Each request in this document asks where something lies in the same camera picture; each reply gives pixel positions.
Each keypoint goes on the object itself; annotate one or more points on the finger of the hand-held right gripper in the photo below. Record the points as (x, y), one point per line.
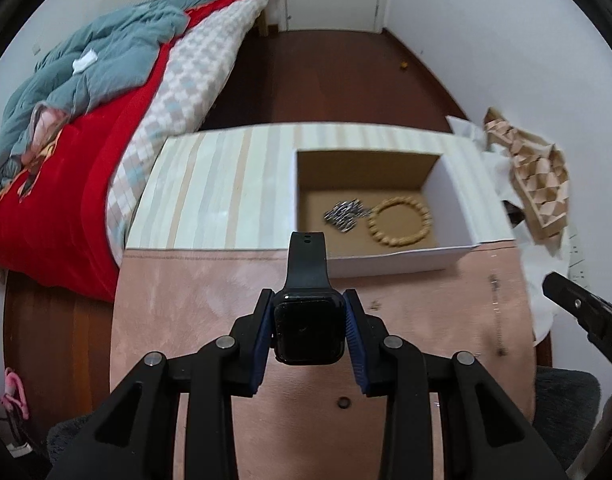
(580, 305)

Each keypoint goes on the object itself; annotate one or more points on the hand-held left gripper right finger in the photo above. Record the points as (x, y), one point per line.
(356, 336)

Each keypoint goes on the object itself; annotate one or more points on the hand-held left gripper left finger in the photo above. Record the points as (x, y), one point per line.
(256, 336)

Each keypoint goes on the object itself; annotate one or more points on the black smartwatch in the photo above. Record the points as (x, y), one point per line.
(308, 310)

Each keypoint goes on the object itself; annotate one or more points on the white cardboard box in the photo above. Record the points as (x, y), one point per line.
(380, 200)

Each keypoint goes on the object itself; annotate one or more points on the white paper sheets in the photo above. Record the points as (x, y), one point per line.
(550, 255)

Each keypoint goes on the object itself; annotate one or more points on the pink suede table mat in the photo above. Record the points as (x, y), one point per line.
(196, 330)

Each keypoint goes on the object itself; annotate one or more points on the grey chair cushion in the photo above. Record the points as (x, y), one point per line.
(565, 405)

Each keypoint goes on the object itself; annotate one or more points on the striped table cover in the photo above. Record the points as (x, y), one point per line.
(216, 190)

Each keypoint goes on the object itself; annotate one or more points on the red blanket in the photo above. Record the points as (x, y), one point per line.
(71, 200)

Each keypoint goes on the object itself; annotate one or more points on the checkered bed sheet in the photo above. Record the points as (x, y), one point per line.
(186, 95)

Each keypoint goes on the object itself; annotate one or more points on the teal quilt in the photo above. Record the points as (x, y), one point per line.
(81, 65)

